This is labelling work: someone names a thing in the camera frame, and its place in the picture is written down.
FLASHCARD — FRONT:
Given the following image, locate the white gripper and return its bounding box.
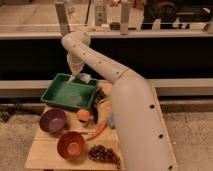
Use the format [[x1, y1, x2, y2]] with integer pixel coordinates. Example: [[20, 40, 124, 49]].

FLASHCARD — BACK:
[[67, 54, 84, 75]]

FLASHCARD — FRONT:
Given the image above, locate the grey white towel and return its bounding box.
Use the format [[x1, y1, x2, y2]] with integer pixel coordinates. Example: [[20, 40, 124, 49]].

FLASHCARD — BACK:
[[67, 73, 91, 84]]

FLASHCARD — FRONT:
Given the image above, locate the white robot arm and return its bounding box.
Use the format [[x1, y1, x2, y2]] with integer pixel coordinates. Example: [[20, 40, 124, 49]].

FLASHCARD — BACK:
[[62, 31, 178, 171]]

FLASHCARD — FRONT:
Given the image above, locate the green plastic tray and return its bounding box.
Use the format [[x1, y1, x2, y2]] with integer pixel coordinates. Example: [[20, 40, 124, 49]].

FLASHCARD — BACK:
[[41, 73, 98, 110]]

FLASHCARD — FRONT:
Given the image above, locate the orange ball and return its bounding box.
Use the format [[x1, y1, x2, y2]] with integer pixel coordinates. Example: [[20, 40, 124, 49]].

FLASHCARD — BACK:
[[76, 109, 90, 122]]

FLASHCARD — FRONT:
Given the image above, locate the purple bowl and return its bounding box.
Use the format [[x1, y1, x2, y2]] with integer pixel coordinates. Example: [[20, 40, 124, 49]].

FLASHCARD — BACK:
[[39, 108, 66, 134]]

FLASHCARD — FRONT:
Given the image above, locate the orange carrot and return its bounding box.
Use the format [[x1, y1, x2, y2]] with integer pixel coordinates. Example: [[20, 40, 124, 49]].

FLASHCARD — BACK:
[[86, 121, 107, 141]]

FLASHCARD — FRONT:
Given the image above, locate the blue sponge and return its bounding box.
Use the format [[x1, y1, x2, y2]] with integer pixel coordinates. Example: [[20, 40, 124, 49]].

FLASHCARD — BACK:
[[107, 116, 115, 129]]

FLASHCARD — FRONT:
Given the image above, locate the wooden table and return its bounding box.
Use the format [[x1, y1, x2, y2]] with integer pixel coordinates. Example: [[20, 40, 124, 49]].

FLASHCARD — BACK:
[[25, 87, 178, 171]]

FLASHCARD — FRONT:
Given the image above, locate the orange brown bowl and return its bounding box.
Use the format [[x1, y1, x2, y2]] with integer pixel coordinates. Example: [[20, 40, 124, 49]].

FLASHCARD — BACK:
[[57, 131, 85, 161]]

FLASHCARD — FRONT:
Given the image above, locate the bunch of dark grapes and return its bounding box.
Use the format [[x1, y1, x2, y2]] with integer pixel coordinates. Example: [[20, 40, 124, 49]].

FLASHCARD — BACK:
[[88, 145, 121, 169]]

